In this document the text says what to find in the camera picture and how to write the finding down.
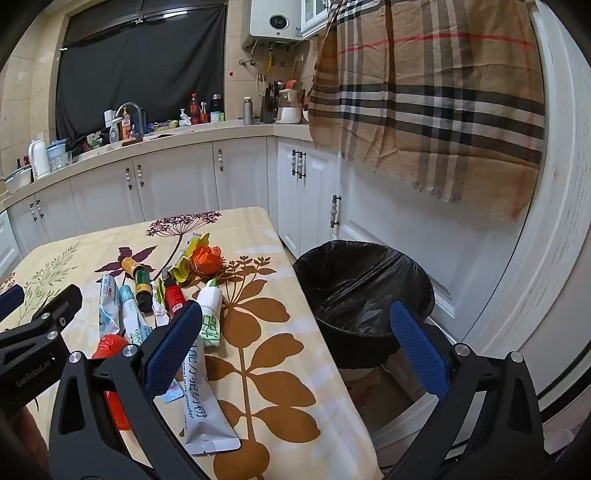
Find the red small bottle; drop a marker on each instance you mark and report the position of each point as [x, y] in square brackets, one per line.
[174, 299]

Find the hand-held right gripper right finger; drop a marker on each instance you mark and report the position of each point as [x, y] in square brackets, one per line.
[418, 350]

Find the water filter jug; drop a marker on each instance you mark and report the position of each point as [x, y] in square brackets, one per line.
[59, 156]

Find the small blue packet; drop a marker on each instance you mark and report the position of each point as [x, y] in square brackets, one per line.
[174, 392]

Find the white pot with lid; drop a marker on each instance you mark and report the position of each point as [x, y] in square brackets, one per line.
[18, 179]

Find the black curtain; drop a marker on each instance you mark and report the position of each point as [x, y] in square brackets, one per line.
[152, 74]

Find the teal-capped white tube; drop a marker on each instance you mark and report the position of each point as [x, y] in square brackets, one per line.
[131, 318]

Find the red sauce bottle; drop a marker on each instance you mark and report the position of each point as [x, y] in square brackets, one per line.
[194, 110]

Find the white pump bottle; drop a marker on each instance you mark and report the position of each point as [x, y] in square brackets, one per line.
[184, 119]

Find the white jar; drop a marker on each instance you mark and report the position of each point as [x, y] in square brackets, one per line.
[289, 110]

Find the orange dish soap bottle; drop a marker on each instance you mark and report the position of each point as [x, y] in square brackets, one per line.
[125, 127]

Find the red plastic bag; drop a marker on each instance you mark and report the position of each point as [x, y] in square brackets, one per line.
[108, 345]

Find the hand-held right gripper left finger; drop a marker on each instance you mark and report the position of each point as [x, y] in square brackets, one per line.
[173, 350]

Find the steel thermos flask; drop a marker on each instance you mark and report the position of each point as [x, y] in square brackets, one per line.
[248, 110]

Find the green black small bottle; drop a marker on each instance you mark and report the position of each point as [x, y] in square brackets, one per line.
[143, 286]

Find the floral tablecloth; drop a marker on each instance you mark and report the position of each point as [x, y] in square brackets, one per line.
[277, 360]

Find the white tube green print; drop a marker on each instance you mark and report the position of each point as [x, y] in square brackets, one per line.
[210, 318]

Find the black knife block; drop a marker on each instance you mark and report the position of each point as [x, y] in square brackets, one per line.
[269, 108]

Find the white upper cabinet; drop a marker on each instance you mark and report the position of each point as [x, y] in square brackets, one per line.
[314, 16]

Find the orange crumpled wrapper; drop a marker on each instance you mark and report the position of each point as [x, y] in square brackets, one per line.
[207, 261]

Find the yellow green wrapper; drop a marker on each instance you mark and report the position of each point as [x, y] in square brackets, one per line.
[179, 274]

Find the white thermos kettle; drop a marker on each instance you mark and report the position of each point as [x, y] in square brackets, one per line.
[39, 157]

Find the black-lined trash bin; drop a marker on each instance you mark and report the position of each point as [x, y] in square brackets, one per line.
[360, 286]

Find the white panelled door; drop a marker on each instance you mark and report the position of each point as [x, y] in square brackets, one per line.
[508, 258]

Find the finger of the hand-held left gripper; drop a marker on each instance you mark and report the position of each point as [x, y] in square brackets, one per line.
[62, 304]
[9, 300]

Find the white crumpled wrapper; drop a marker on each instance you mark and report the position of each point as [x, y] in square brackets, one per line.
[159, 309]

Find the green cloth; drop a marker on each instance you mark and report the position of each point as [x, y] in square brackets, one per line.
[161, 125]

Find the white spray bottle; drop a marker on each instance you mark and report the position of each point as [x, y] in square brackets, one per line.
[111, 127]

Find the pale green long packet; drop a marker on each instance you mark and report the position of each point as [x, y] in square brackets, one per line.
[190, 249]

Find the large white sachet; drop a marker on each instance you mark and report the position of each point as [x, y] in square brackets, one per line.
[205, 415]

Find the chrome faucet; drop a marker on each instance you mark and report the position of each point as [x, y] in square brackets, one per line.
[131, 108]

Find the white kitchen cabinets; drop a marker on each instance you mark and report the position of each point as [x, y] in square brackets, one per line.
[180, 180]

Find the white water heater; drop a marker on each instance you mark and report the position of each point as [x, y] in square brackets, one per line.
[274, 21]

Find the dark bottle green label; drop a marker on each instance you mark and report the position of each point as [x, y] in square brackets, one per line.
[216, 108]

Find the beige plaid cloth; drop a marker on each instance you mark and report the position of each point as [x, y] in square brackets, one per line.
[429, 115]

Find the white blue packet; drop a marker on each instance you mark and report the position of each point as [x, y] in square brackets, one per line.
[107, 307]

